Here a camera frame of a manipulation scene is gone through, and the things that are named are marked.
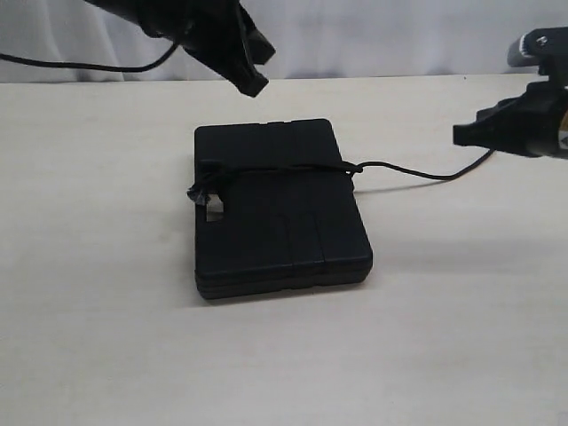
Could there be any black plastic case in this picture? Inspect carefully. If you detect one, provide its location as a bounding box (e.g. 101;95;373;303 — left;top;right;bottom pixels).
188;118;373;300

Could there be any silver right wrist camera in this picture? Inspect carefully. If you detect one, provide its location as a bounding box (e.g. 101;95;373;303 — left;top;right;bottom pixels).
507;27;567;77

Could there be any black rope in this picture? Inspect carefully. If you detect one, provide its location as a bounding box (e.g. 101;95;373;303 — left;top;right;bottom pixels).
185;148;494;208

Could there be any thin black cable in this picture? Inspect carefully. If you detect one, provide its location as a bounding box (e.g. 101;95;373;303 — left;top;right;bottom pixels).
0;43;183;73

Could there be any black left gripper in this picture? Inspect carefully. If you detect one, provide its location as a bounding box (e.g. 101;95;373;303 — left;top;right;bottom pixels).
90;0;276;97

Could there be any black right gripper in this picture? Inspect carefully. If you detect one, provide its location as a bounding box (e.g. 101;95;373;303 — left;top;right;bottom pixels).
453;82;567;158

